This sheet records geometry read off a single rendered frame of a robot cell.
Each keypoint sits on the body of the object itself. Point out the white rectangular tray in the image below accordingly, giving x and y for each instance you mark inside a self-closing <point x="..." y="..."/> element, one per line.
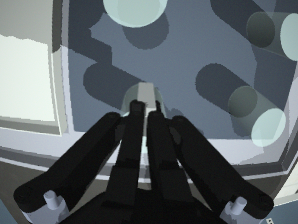
<point x="27" y="45"/>

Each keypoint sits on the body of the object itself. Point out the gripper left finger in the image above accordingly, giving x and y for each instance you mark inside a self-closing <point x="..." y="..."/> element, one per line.
<point x="49" y="197"/>

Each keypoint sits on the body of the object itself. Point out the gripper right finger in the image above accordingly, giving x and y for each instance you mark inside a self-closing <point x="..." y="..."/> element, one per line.
<point x="225" y="191"/>

